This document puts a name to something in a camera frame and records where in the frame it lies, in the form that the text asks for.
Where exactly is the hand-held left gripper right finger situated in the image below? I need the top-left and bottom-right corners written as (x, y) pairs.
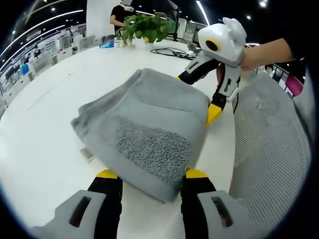
top-left (180, 168), bottom-right (266, 239)

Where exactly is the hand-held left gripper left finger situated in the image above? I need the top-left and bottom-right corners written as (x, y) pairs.
top-left (31, 168), bottom-right (123, 239)

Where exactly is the grey towel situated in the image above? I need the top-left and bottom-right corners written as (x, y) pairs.
top-left (71, 68), bottom-right (211, 204)

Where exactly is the person's right hand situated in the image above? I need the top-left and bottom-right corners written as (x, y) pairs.
top-left (238, 47), bottom-right (266, 72)

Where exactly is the small table hatch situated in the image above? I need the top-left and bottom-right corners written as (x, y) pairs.
top-left (79, 147), bottom-right (95, 163)

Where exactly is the pink board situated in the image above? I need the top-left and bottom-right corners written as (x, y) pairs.
top-left (285, 75), bottom-right (304, 97)

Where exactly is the green potted plant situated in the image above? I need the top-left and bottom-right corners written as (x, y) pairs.
top-left (118, 13), bottom-right (170, 44)

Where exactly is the white mesh chair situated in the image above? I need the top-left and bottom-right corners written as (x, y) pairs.
top-left (229, 72), bottom-right (316, 230)

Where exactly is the white table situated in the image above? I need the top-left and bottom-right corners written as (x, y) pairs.
top-left (0, 38), bottom-right (250, 239)

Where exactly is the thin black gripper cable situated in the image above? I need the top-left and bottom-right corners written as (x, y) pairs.
top-left (233, 74), bottom-right (242, 114)

